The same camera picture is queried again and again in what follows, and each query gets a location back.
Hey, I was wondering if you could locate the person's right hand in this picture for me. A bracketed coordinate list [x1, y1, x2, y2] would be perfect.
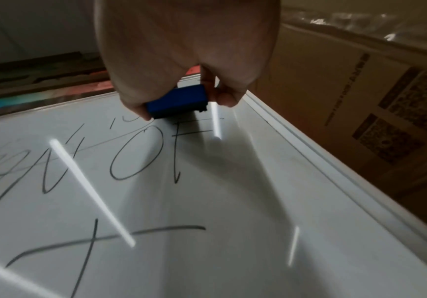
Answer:
[94, 0, 283, 121]

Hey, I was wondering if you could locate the blue whiteboard eraser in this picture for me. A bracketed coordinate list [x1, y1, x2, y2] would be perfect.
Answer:
[146, 84, 209, 119]

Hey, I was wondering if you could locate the white whiteboard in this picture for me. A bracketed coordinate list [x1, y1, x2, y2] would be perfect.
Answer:
[0, 74, 427, 298]

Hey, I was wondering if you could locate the clear plastic wrap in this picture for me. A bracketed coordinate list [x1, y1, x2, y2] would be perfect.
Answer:
[280, 0, 427, 56]

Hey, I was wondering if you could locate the brown cardboard box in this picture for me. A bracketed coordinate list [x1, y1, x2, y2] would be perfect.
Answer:
[255, 23, 427, 216]

